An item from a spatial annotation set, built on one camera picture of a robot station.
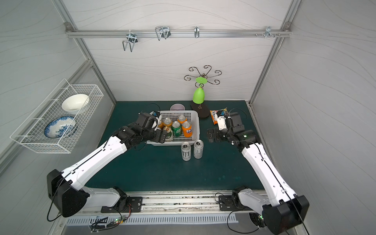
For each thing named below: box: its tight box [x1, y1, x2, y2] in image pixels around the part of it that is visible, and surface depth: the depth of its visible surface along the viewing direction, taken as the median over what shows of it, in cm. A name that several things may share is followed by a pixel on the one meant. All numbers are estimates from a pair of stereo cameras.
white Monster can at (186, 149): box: [181, 141, 192, 162], surface depth 82 cm
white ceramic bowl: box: [61, 93, 90, 115], surface depth 72 cm
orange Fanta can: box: [182, 121, 193, 138], surface depth 95 cm
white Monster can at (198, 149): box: [193, 139, 205, 160], surface depth 83 cm
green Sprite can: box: [171, 120, 183, 138], surface depth 95 cm
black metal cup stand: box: [184, 65, 223, 118], surface depth 97 cm
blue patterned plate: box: [44, 115, 78, 139], surface depth 65 cm
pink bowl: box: [169, 102, 187, 111], surface depth 113 cm
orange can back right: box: [177, 114, 188, 124], surface depth 98 cm
